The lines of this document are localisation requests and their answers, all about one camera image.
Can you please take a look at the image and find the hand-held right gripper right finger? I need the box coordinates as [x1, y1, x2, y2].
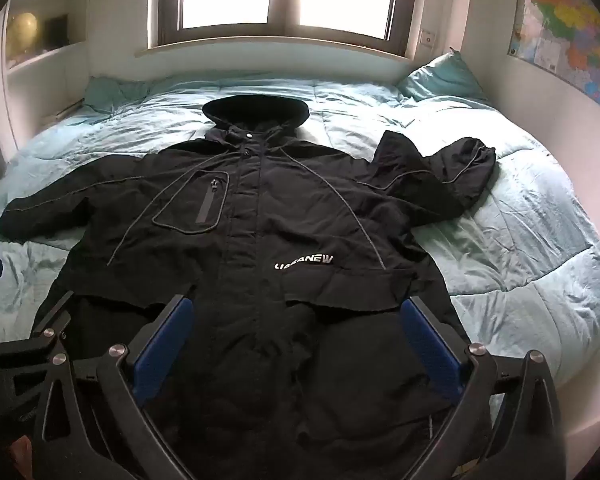
[400, 296, 568, 480]

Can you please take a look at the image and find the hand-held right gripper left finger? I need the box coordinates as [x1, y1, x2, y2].
[32, 294, 196, 480]

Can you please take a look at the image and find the black hooded jacket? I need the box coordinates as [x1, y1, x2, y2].
[0, 94, 497, 480]

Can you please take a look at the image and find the light blue quilt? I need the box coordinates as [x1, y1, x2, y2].
[0, 71, 600, 391]

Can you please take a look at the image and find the light blue pillow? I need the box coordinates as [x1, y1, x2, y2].
[397, 51, 488, 103]
[82, 76, 153, 111]

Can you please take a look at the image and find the pale yellow globe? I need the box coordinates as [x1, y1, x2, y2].
[5, 12, 41, 60]

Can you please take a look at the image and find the white window sill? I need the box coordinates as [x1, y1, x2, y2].
[134, 40, 417, 70]

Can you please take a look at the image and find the white wall shelf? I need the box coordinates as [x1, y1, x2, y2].
[0, 0, 95, 171]

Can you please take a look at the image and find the colourful wall map poster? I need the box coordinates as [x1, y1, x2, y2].
[507, 0, 600, 121]

